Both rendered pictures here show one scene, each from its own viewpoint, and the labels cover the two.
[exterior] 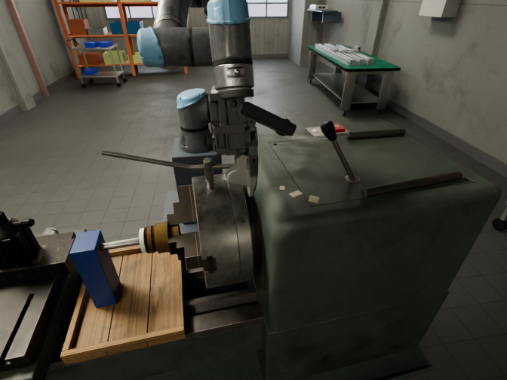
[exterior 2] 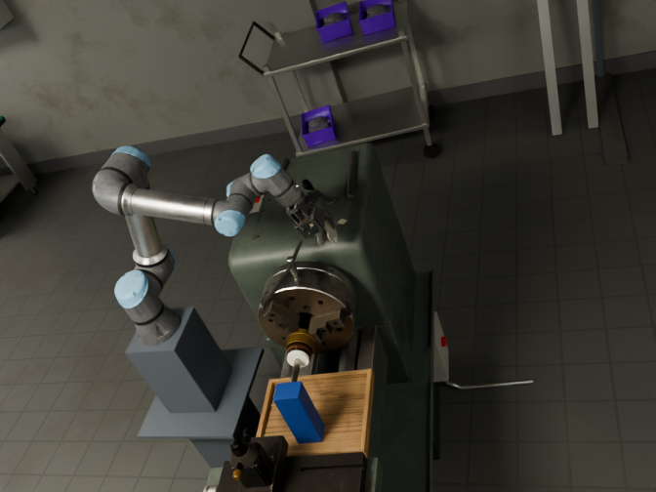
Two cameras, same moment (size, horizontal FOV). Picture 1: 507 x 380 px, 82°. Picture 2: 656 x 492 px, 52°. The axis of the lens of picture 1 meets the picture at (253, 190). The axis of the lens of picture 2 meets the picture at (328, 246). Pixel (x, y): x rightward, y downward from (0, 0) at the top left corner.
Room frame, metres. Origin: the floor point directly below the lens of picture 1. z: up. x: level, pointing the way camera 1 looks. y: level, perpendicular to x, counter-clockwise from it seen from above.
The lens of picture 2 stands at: (-0.42, 1.41, 2.56)
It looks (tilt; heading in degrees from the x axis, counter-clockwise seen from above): 37 degrees down; 305
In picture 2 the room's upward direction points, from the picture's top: 22 degrees counter-clockwise
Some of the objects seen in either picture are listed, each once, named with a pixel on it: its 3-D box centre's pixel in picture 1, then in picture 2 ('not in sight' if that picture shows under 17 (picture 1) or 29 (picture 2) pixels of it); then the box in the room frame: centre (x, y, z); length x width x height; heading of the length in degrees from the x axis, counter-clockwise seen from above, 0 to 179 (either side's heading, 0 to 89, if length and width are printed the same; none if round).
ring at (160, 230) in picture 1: (163, 237); (301, 346); (0.61, 0.25, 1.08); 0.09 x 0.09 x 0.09; 13
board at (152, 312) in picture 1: (133, 290); (314, 415); (0.58, 0.37, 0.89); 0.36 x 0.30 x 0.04; 13
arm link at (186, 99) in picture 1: (194, 107); (138, 294); (1.17, 0.24, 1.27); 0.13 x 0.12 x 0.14; 97
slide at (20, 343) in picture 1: (22, 292); (289, 489); (0.53, 0.65, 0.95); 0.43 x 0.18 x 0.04; 13
